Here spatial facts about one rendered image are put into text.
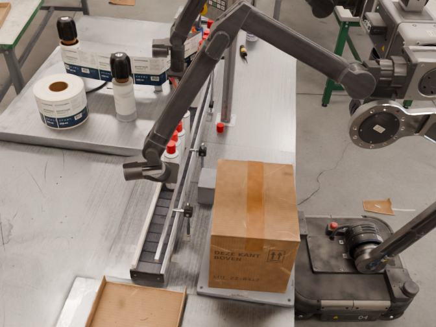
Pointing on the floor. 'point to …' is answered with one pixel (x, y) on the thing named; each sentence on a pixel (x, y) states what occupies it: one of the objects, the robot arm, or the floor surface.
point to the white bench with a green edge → (17, 26)
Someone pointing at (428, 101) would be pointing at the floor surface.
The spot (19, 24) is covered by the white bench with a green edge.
